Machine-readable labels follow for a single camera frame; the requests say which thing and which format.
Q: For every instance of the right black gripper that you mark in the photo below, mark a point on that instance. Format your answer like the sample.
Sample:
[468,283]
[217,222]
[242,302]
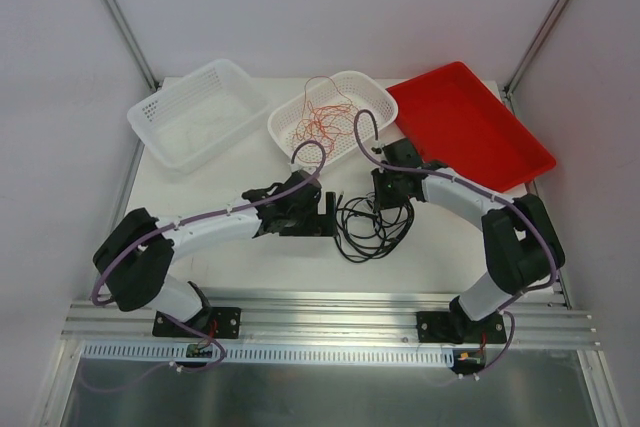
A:
[379,189]

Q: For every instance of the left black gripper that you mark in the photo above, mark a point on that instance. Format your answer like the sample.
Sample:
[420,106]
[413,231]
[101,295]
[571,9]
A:
[328,214]

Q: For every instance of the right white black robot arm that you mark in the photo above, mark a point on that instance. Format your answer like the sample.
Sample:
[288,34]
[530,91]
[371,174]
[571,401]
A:
[521,248]

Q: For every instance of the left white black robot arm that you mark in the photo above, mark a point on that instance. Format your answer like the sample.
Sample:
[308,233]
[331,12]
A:
[134,260]

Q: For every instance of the red plastic tray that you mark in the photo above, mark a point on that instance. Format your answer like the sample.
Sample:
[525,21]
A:
[449,115]

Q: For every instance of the white perforated oval basket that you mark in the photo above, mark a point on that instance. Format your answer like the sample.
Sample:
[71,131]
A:
[323,116]

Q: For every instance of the translucent white rectangular basket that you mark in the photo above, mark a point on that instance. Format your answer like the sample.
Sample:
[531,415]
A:
[194,119]

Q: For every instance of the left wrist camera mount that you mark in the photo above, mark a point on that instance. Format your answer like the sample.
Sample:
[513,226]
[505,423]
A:
[298,165]

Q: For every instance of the white slotted cable duct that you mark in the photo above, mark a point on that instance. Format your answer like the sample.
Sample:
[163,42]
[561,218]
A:
[404,356]

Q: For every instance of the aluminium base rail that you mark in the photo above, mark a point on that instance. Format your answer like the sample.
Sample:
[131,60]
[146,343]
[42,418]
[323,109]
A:
[543,320]

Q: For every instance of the right aluminium frame post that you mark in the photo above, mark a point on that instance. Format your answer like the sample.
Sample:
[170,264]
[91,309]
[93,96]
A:
[541,36]

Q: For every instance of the aluminium frame post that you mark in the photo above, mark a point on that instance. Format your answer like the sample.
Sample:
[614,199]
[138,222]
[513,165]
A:
[131,44]
[541,36]

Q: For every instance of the left aluminium frame post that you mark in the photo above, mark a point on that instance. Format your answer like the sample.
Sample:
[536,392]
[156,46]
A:
[131,44]

